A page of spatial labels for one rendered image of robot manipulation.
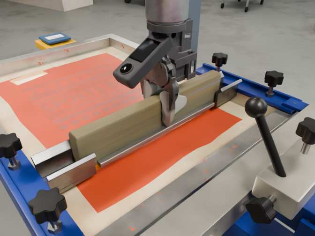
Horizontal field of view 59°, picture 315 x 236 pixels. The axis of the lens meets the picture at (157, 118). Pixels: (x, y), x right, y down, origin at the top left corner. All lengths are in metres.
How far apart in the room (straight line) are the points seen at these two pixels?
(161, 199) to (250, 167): 0.15
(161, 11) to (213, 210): 0.31
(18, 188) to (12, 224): 1.32
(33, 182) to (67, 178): 0.05
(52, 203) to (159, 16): 0.32
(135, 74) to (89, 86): 0.40
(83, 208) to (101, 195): 0.04
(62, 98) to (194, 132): 0.38
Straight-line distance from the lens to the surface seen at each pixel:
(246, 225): 0.54
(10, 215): 1.87
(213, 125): 0.68
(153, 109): 0.55
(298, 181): 0.40
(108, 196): 0.51
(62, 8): 6.23
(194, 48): 1.46
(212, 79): 0.67
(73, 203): 0.52
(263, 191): 0.40
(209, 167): 0.51
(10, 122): 0.76
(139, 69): 0.47
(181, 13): 0.49
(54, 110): 0.77
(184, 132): 0.65
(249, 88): 0.76
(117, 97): 0.78
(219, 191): 0.41
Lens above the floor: 1.34
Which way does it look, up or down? 34 degrees down
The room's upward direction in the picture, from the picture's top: straight up
